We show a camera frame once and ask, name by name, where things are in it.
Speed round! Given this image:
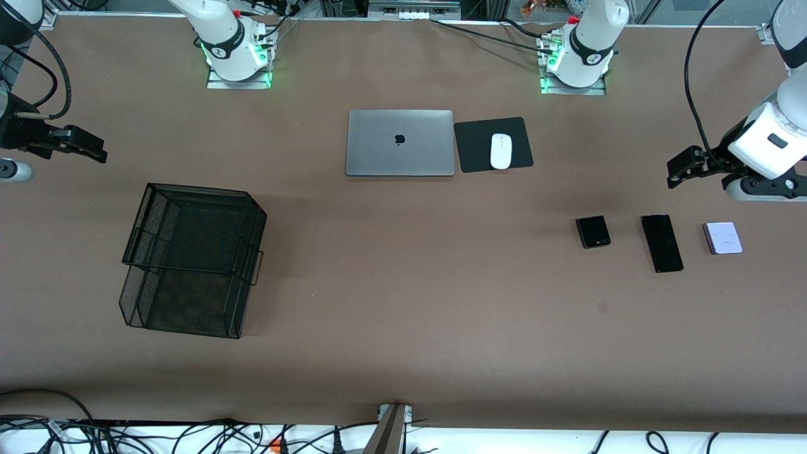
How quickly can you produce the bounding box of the black flip phone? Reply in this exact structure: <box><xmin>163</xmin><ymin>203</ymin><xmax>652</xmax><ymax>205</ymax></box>
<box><xmin>576</xmin><ymin>215</ymin><xmax>612</xmax><ymax>250</ymax></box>

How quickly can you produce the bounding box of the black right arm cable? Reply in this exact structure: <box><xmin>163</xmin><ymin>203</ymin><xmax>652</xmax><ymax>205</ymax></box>
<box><xmin>0</xmin><ymin>16</ymin><xmax>71</xmax><ymax>122</ymax></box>

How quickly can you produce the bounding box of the lavender flip phone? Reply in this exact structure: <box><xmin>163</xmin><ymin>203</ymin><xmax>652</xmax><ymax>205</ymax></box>
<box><xmin>703</xmin><ymin>221</ymin><xmax>743</xmax><ymax>255</ymax></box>

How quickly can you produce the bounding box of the grey closed laptop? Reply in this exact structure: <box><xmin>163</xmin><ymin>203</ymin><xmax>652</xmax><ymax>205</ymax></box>
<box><xmin>345</xmin><ymin>110</ymin><xmax>455</xmax><ymax>177</ymax></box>

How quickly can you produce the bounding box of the black slab smartphone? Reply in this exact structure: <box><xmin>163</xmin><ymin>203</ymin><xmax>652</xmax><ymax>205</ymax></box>
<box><xmin>641</xmin><ymin>214</ymin><xmax>685</xmax><ymax>274</ymax></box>

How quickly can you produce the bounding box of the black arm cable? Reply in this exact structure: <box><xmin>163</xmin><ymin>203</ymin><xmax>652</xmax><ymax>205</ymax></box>
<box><xmin>0</xmin><ymin>16</ymin><xmax>71</xmax><ymax>122</ymax></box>
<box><xmin>684</xmin><ymin>0</ymin><xmax>729</xmax><ymax>158</ymax></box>

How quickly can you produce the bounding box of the white power strip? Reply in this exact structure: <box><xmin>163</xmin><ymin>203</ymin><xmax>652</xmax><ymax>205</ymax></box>
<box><xmin>368</xmin><ymin>0</ymin><xmax>461</xmax><ymax>21</ymax></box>

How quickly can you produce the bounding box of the long black table cable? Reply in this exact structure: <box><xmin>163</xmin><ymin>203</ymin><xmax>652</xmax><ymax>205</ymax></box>
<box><xmin>431</xmin><ymin>19</ymin><xmax>559</xmax><ymax>56</ymax></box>

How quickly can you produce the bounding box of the white computer mouse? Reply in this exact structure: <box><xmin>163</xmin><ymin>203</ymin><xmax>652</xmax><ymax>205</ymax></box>
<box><xmin>491</xmin><ymin>133</ymin><xmax>513</xmax><ymax>170</ymax></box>

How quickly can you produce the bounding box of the grey metal camera stand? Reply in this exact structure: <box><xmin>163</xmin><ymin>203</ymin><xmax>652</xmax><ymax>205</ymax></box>
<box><xmin>363</xmin><ymin>404</ymin><xmax>414</xmax><ymax>454</ymax></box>

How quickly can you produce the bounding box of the black mouse pad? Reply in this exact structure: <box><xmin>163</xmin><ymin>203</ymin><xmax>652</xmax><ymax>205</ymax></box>
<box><xmin>454</xmin><ymin>117</ymin><xmax>534</xmax><ymax>173</ymax></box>

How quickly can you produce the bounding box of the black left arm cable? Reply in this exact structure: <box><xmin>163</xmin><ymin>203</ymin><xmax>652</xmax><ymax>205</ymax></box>
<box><xmin>684</xmin><ymin>0</ymin><xmax>729</xmax><ymax>158</ymax></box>

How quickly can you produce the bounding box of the short black table cable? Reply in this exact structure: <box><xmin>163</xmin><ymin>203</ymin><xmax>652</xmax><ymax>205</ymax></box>
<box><xmin>501</xmin><ymin>19</ymin><xmax>555</xmax><ymax>40</ymax></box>

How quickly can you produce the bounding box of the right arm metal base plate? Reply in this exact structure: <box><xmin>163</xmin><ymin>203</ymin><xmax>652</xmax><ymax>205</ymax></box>
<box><xmin>207</xmin><ymin>66</ymin><xmax>273</xmax><ymax>90</ymax></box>

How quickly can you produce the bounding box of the black mesh desk tray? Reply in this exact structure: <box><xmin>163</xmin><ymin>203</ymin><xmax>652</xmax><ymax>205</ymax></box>
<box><xmin>119</xmin><ymin>183</ymin><xmax>268</xmax><ymax>340</ymax></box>

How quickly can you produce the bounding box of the black base connector cable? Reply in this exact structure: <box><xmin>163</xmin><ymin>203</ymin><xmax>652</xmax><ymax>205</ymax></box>
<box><xmin>255</xmin><ymin>0</ymin><xmax>303</xmax><ymax>50</ymax></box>

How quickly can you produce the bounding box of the thick black floor cable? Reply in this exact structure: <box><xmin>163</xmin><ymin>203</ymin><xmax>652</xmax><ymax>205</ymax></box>
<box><xmin>0</xmin><ymin>389</ymin><xmax>95</xmax><ymax>424</ymax></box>

